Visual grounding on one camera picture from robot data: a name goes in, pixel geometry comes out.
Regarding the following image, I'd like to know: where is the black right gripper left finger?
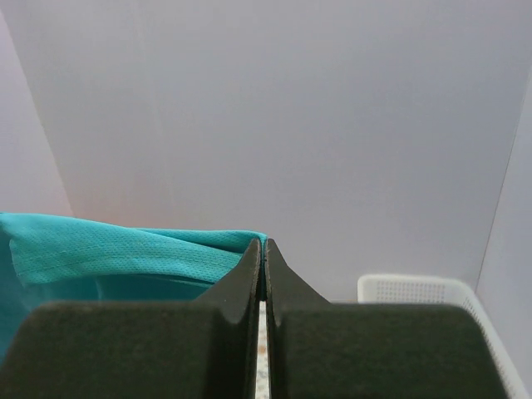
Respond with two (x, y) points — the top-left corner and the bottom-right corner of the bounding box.
(1, 240), (262, 398)

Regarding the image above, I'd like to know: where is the white plastic basket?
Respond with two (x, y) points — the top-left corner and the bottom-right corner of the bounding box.
(357, 273), (532, 399)

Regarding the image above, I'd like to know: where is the floral patterned table mat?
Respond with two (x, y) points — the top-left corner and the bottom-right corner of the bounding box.
(255, 302), (270, 399)

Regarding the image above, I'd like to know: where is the teal t shirt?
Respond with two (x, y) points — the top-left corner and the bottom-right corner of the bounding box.
(1, 213), (268, 353)

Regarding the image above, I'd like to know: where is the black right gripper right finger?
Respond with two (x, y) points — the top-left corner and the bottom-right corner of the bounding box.
(264, 239), (507, 398)

